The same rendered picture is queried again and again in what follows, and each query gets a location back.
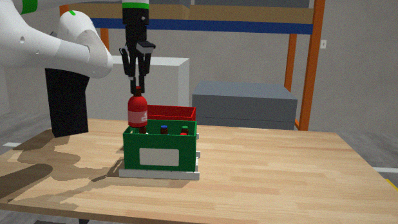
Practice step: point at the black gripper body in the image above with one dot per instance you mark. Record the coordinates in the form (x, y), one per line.
(133, 34)

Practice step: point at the green crate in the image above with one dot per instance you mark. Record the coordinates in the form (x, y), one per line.
(152, 151)

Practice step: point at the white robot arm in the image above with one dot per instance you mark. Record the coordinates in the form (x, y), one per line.
(22, 46)

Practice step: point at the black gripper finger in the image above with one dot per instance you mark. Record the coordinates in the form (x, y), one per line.
(143, 67)
(132, 62)

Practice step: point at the blue bottle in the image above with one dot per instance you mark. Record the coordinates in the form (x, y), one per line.
(163, 130)

